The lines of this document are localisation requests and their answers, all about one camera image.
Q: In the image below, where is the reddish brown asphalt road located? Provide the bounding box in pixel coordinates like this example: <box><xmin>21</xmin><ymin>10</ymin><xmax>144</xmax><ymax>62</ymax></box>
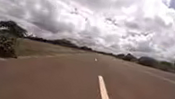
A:
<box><xmin>0</xmin><ymin>37</ymin><xmax>175</xmax><ymax>99</ymax></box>

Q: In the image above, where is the distant row of trees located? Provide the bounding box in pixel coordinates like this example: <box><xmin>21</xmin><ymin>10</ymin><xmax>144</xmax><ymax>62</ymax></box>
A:
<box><xmin>0</xmin><ymin>24</ymin><xmax>175</xmax><ymax>74</ymax></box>

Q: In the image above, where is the dry grass verge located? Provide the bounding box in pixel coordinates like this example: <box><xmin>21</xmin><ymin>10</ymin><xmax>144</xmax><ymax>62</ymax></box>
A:
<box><xmin>0</xmin><ymin>33</ymin><xmax>87</xmax><ymax>75</ymax></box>

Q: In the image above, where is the white road edge line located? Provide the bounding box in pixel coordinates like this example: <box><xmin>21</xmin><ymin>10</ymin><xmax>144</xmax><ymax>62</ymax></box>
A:
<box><xmin>0</xmin><ymin>38</ymin><xmax>89</xmax><ymax>80</ymax></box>

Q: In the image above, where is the dark tree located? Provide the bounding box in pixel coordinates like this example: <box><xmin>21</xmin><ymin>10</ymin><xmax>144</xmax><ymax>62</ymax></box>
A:
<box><xmin>0</xmin><ymin>18</ymin><xmax>30</xmax><ymax>40</ymax></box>

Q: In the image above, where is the dark bush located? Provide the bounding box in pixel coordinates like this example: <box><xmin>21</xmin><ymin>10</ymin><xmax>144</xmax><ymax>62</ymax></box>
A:
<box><xmin>0</xmin><ymin>33</ymin><xmax>22</xmax><ymax>62</ymax></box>

